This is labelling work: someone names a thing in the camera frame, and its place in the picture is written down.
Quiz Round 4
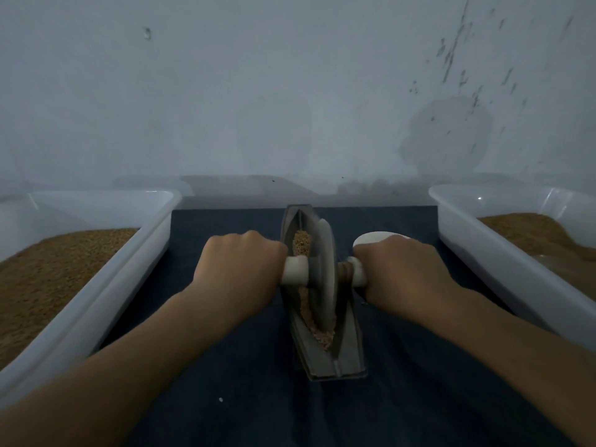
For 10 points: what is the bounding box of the person's right hand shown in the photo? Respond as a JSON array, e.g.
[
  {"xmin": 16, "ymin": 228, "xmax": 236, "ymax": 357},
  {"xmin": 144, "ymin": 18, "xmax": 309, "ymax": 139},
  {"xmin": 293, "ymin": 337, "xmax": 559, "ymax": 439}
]
[{"xmin": 353, "ymin": 235, "xmax": 462, "ymax": 322}]

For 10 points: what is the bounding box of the person's left hand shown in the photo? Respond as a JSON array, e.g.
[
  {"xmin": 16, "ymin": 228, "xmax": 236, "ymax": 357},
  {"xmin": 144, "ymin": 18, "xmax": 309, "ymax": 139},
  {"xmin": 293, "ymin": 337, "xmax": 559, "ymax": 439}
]
[{"xmin": 188, "ymin": 230, "xmax": 289, "ymax": 322}]

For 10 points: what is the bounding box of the small ground grain portion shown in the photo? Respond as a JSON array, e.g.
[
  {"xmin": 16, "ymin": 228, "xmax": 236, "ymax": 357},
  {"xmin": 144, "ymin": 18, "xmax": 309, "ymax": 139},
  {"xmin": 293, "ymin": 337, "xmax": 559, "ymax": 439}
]
[{"xmin": 292, "ymin": 228, "xmax": 338, "ymax": 350}]

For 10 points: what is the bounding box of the metal grinding wheel with handles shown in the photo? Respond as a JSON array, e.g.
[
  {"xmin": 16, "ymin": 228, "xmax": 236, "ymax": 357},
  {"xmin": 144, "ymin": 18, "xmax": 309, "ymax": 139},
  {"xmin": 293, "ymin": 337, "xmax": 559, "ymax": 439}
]
[{"xmin": 281, "ymin": 214, "xmax": 368, "ymax": 333}]

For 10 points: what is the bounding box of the white plastic tray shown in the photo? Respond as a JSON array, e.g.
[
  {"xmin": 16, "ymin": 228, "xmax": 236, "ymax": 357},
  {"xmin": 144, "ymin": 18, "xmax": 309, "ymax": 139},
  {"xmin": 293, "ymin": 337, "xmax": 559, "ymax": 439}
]
[
  {"xmin": 0, "ymin": 189, "xmax": 184, "ymax": 410},
  {"xmin": 428, "ymin": 184, "xmax": 596, "ymax": 352}
]

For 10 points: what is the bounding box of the boat-shaped metal grinding trough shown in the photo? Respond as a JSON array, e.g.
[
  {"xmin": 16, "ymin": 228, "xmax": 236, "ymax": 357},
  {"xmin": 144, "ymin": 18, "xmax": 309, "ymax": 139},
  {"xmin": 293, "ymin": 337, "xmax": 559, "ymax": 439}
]
[{"xmin": 280, "ymin": 204, "xmax": 368, "ymax": 382}]

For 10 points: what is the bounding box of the person's left forearm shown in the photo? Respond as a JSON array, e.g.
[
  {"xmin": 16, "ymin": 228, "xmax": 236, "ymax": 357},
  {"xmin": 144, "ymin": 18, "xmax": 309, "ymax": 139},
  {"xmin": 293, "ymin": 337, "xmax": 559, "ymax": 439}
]
[{"xmin": 0, "ymin": 288, "xmax": 238, "ymax": 447}]

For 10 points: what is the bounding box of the person's right forearm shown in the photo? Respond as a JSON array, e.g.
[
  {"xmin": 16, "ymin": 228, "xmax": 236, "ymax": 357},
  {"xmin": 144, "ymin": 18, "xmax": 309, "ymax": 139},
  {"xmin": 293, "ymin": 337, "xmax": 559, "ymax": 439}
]
[{"xmin": 423, "ymin": 291, "xmax": 596, "ymax": 447}]

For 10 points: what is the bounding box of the white round plate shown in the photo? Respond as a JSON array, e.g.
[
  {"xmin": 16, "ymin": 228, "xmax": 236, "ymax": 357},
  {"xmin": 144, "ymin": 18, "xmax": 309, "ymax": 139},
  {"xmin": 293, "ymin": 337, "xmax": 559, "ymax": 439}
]
[{"xmin": 352, "ymin": 232, "xmax": 409, "ymax": 250}]

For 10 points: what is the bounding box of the dark blue tablecloth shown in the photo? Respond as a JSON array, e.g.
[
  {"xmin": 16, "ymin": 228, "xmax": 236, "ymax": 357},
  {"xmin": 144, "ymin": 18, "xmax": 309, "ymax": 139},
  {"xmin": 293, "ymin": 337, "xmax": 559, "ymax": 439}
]
[{"xmin": 97, "ymin": 206, "xmax": 579, "ymax": 447}]

